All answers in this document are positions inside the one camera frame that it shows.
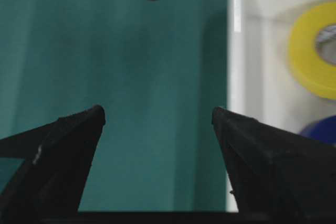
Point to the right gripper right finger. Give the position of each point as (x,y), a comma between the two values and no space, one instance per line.
(275,171)

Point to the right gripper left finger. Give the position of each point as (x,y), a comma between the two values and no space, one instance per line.
(57,159)

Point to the blue tape roll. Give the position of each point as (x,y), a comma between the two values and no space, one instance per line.
(322,130)

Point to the yellow tape roll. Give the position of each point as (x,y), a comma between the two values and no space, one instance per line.
(312,29)

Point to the white plastic case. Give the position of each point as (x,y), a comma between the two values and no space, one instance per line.
(260,84)

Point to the green table cloth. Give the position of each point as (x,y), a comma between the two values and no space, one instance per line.
(158,68)

